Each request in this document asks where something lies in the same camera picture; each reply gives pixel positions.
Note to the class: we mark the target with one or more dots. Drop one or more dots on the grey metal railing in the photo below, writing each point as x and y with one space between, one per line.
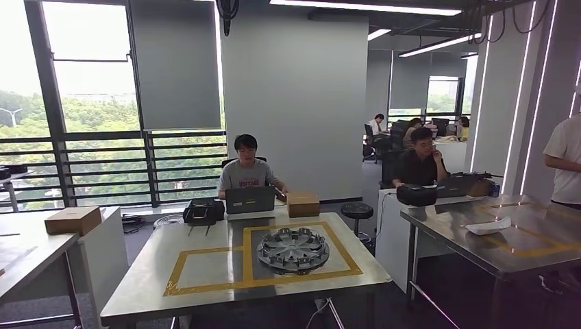
104 136

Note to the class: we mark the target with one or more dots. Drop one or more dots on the steel workbench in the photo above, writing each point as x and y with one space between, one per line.
499 254
136 290
27 259

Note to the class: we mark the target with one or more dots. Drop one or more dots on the black bag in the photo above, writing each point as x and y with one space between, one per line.
416 195

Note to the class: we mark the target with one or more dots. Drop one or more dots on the grey roller blind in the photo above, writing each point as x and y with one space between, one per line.
174 63

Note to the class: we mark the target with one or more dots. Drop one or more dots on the white desk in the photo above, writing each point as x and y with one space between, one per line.
258 217
390 245
104 254

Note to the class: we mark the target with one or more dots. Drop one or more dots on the black controller with antennas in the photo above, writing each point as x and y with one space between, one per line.
458 181
204 211

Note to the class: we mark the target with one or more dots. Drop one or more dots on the ceiling light strip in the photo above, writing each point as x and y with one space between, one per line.
363 8
435 45
379 34

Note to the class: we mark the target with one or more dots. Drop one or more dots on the black round stool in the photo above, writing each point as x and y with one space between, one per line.
357 210
169 221

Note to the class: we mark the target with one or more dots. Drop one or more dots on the black flat case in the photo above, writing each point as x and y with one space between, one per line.
4 174
17 169

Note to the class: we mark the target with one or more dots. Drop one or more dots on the grey plastic wheel hubcap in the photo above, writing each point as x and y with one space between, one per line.
292 249

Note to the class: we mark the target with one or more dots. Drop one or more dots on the grey laptop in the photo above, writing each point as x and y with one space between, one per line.
249 200

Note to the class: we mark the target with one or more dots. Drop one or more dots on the yellow marking tape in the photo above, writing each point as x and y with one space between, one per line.
549 249
247 254

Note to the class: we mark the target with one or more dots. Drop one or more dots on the grey metal table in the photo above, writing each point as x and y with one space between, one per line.
20 176

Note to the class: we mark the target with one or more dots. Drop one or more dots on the brown cardboard box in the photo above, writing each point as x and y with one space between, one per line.
479 188
72 220
303 205

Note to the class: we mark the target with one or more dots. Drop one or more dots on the white plastic car part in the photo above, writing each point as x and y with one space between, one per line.
488 226

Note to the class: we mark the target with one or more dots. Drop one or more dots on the blue drink can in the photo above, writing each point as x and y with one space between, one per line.
494 190

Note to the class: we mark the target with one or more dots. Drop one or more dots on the black monitor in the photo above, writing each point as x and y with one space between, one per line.
439 126

